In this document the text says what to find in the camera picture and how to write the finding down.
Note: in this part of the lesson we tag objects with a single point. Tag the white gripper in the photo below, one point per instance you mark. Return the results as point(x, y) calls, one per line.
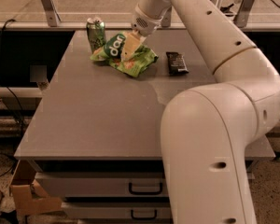
point(145, 24)

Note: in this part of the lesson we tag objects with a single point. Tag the green rice chip bag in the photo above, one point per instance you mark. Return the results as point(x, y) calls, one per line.
point(110, 53)

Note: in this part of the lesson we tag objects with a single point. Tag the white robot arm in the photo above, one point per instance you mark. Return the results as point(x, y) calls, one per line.
point(205, 130)

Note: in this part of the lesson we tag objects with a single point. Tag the green soda can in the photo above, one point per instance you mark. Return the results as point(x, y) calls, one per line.
point(95, 32)

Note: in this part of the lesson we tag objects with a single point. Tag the dark chocolate bar wrapper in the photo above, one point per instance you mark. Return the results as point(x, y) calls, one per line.
point(176, 64)

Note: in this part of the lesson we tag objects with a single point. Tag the white horizontal pipe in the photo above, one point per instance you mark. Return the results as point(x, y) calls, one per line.
point(21, 92)

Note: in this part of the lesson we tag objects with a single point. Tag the upper grey drawer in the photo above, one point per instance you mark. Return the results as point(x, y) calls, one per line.
point(98, 184)

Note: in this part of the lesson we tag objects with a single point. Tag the grey drawer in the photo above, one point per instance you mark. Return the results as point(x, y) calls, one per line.
point(113, 210)
point(98, 184)

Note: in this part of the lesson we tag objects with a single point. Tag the lower grey drawer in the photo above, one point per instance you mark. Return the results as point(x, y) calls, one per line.
point(113, 210)

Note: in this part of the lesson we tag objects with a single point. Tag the cardboard box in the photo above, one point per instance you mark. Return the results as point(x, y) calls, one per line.
point(29, 197)

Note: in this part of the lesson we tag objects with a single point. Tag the middle metal window bracket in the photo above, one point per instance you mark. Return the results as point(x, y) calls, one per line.
point(166, 20)

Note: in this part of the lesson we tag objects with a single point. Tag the metal window bracket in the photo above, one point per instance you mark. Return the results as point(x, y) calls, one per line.
point(166, 20)
point(242, 15)
point(51, 13)

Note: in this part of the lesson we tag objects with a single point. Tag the left metal window bracket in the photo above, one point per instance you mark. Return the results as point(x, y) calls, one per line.
point(51, 13)

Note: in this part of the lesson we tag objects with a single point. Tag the right metal window bracket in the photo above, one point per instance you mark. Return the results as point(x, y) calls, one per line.
point(242, 15)

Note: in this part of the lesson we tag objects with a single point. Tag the black upper drawer handle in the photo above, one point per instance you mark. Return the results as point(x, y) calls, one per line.
point(145, 190)

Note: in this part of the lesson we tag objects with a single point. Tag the black drawer handle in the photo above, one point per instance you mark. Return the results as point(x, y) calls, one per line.
point(144, 215)
point(145, 190)

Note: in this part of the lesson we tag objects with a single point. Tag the black lower drawer handle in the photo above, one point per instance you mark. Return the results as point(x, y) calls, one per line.
point(144, 215)

